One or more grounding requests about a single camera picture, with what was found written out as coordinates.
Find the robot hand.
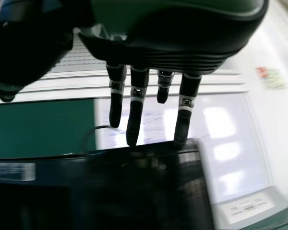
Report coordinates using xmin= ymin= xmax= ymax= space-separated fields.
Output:
xmin=0 ymin=0 xmax=270 ymax=151

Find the white perforated cable duct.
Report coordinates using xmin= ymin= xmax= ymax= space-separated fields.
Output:
xmin=53 ymin=35 xmax=111 ymax=70

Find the thin black cable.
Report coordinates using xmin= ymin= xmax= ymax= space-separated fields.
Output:
xmin=81 ymin=125 xmax=116 ymax=157

